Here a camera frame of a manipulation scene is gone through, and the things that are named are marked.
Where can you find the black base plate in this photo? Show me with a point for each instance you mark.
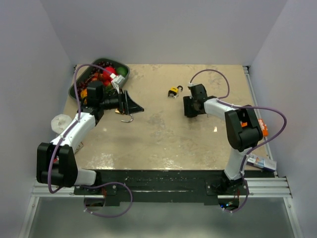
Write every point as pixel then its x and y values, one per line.
pixel 158 186

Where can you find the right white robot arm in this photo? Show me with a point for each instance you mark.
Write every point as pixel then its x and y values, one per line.
pixel 241 123

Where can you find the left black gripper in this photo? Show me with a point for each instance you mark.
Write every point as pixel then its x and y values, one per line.
pixel 126 105

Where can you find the red pomegranate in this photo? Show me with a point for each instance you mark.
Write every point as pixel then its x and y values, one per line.
pixel 107 72

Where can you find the orange razor package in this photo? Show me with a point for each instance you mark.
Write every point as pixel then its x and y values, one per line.
pixel 263 127

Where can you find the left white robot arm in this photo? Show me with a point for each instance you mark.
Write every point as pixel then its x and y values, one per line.
pixel 56 164

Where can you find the aluminium frame rail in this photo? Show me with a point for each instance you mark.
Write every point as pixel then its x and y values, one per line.
pixel 263 151

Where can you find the white tissue roll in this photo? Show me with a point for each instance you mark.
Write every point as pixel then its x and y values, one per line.
pixel 60 122

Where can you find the dark green fruit tray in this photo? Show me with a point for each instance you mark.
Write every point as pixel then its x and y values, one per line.
pixel 87 75

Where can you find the toy pineapple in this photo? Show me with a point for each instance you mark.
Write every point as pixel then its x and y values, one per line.
pixel 83 95

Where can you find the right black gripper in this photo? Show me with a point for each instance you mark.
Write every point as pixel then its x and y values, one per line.
pixel 187 101

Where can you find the yellow padlock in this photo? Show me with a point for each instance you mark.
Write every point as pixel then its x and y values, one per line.
pixel 175 91

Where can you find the blue white box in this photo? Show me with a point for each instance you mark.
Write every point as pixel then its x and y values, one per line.
pixel 261 163

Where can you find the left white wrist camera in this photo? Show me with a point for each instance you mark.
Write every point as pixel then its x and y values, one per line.
pixel 117 81

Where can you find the green lime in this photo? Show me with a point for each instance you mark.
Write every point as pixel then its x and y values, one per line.
pixel 121 71

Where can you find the dark cherries bunch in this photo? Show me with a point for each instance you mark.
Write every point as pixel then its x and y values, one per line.
pixel 95 75

